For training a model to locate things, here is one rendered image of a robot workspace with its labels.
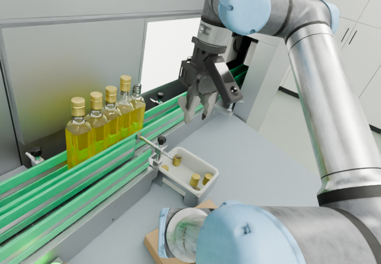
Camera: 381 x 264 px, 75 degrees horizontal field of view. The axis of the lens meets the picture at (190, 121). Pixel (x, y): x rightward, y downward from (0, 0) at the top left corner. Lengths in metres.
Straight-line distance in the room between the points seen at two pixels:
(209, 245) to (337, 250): 0.12
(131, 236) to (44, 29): 0.66
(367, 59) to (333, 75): 3.81
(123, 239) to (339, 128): 0.73
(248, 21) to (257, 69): 1.10
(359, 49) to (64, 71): 3.85
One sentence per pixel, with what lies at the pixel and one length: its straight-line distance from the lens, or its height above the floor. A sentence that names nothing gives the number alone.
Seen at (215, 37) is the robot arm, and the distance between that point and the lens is 0.55.
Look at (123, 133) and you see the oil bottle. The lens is 0.90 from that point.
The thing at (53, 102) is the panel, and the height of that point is 1.09.
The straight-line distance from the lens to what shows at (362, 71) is 4.25.
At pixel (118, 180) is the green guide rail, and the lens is 0.83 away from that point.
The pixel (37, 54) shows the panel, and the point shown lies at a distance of 0.77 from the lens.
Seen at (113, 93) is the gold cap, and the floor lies 1.15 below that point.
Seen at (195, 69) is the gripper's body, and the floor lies 1.33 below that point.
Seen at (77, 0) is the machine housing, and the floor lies 1.38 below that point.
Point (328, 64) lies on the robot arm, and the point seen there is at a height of 1.45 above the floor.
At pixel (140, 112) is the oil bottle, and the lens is 0.91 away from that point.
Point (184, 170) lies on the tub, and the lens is 1.11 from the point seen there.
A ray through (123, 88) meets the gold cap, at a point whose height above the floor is 1.15.
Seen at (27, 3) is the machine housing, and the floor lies 1.37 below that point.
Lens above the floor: 1.54
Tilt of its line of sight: 33 degrees down
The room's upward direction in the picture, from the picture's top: 15 degrees clockwise
